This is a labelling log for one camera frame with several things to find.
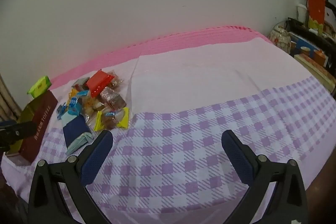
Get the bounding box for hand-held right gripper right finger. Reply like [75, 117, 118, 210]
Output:
[221, 130, 308, 224]

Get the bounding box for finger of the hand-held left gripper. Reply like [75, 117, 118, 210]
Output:
[0, 120, 37, 152]

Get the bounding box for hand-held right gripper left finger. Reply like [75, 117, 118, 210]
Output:
[28, 130, 114, 224]

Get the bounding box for maroon gold tin box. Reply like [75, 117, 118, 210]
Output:
[5, 90, 58, 164]

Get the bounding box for navy blue teal packet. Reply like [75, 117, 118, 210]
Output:
[62, 115, 94, 156]

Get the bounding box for yellow snack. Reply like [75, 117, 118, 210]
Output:
[94, 107, 130, 131]

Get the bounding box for grey red label snack packet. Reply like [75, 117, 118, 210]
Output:
[72, 77, 90, 90]

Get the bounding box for clear cookie packet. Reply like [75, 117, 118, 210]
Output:
[106, 70, 124, 88]

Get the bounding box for beige patterned curtain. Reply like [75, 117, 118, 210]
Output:
[0, 74, 23, 122]

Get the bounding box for green tissue pack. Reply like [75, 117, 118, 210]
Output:
[26, 76, 52, 98]

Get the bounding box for pink purple checked bedsheet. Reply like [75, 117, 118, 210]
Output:
[0, 36, 336, 224]

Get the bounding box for blue box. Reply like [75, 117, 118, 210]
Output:
[290, 39, 321, 56]

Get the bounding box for pink knitted blanket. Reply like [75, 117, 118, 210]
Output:
[49, 26, 273, 90]

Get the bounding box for white cup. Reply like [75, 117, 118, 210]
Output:
[297, 4, 308, 23]

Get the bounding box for red paper box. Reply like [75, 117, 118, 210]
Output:
[307, 0, 326, 25]

